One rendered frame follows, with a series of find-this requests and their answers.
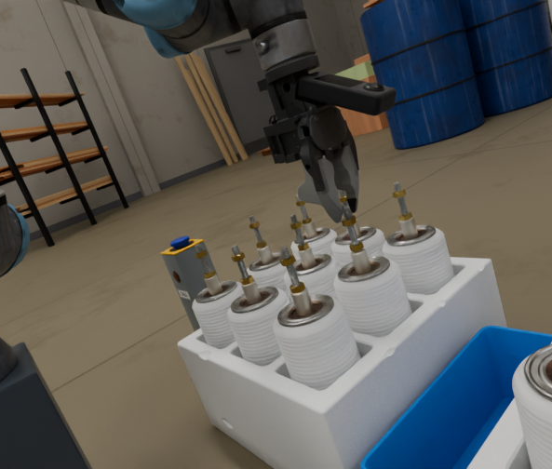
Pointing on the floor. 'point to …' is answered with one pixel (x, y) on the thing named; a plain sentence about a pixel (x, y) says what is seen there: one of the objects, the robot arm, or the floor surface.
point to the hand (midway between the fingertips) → (347, 207)
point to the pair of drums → (459, 62)
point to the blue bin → (458, 404)
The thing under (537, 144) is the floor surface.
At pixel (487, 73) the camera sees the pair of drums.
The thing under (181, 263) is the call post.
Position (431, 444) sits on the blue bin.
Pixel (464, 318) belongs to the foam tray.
